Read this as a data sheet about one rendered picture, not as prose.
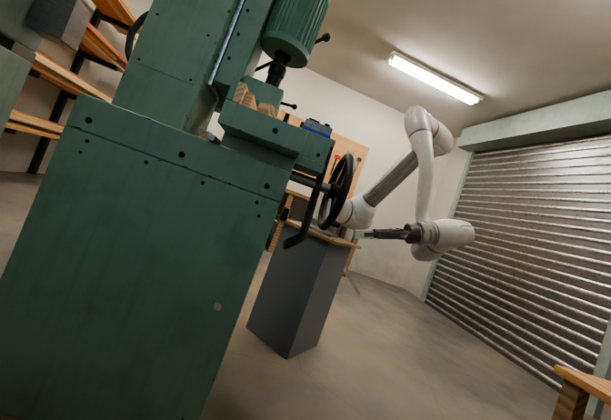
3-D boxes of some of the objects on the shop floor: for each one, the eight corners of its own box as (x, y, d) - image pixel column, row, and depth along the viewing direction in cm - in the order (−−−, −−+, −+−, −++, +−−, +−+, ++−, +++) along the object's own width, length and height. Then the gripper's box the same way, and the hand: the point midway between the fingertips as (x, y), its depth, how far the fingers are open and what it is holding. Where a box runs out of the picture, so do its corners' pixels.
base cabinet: (185, 464, 72) (282, 204, 75) (-55, 402, 66) (62, 123, 69) (219, 360, 116) (279, 200, 120) (78, 318, 111) (145, 151, 114)
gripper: (408, 221, 109) (348, 222, 107) (426, 225, 96) (359, 225, 94) (408, 240, 109) (348, 241, 106) (426, 246, 96) (359, 247, 94)
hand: (363, 234), depth 100 cm, fingers closed
